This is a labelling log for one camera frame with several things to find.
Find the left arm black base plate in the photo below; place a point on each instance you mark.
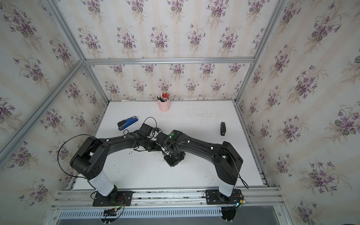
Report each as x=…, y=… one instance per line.
x=114, y=199

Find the white ventilation grille strip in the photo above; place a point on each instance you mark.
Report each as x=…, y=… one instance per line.
x=181, y=212

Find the blue black stapler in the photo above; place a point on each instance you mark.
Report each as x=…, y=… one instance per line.
x=122, y=125

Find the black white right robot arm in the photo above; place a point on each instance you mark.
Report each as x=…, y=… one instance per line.
x=224, y=157

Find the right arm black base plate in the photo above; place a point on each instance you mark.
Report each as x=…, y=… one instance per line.
x=214, y=197

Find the pink pen cup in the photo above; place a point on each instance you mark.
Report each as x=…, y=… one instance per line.
x=164, y=106

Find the small black remote device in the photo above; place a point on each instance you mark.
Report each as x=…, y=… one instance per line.
x=223, y=129

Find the aluminium front rail frame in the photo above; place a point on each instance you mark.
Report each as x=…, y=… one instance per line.
x=166, y=198

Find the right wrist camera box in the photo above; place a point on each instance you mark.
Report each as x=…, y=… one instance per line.
x=161, y=137

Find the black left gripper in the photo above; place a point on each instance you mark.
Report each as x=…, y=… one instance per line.
x=155, y=148

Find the red and black pens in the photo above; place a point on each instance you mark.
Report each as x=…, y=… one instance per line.
x=164, y=97

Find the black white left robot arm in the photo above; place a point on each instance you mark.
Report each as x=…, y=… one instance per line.
x=90, y=158

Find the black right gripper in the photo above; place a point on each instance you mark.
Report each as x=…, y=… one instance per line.
x=171, y=163

